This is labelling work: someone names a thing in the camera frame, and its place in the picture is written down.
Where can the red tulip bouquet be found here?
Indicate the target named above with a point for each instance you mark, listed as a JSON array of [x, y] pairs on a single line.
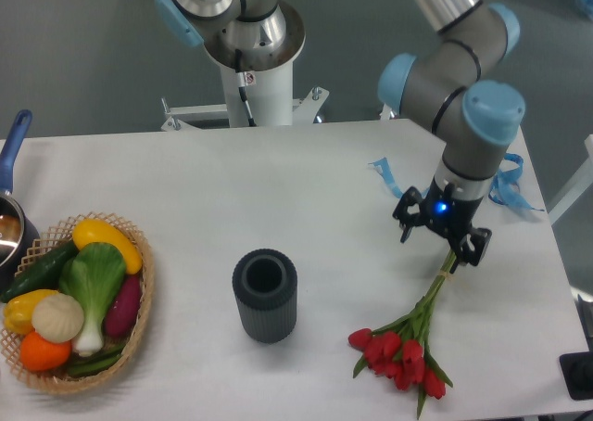
[[400, 351]]

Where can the tangled blue ribbon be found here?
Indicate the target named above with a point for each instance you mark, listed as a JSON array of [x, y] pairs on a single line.
[[505, 189]]

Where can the orange fruit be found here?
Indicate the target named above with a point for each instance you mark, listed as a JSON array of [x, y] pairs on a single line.
[[38, 354]]

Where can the yellow bell pepper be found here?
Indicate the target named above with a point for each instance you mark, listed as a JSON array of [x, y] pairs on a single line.
[[18, 311]]

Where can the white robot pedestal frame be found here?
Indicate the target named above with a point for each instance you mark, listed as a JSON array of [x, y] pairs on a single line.
[[252, 98]]

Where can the green bok choy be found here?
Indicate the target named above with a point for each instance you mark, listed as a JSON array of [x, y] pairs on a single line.
[[93, 278]]

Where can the white frame bar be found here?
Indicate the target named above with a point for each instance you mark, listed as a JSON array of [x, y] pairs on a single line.
[[574, 188]]

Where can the woven wicker basket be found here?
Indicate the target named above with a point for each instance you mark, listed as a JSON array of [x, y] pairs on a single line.
[[56, 381]]

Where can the purple sweet potato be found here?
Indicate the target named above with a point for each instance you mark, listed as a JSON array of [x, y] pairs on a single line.
[[122, 314]]

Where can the dark green cucumber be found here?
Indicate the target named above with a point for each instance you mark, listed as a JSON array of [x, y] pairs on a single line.
[[44, 273]]

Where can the blue handled saucepan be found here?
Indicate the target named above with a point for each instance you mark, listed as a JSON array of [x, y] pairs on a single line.
[[17, 231]]

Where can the green bean pods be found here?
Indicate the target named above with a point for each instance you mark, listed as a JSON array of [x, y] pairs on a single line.
[[94, 364]]

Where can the blue ribbon strip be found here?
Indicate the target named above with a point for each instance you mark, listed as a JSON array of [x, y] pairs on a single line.
[[382, 167]]

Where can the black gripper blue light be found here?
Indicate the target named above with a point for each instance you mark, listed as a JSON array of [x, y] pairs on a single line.
[[449, 217]]

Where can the black device at edge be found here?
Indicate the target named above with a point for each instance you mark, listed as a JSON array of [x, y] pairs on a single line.
[[577, 373]]

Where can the cream white garlic bulb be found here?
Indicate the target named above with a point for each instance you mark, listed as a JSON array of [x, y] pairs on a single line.
[[58, 318]]

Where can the yellow squash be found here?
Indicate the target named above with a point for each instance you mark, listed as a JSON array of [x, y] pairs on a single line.
[[90, 231]]

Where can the dark grey ribbed vase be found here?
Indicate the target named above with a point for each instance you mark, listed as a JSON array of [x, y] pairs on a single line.
[[265, 289]]

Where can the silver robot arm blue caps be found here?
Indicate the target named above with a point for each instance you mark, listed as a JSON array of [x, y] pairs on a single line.
[[254, 43]]

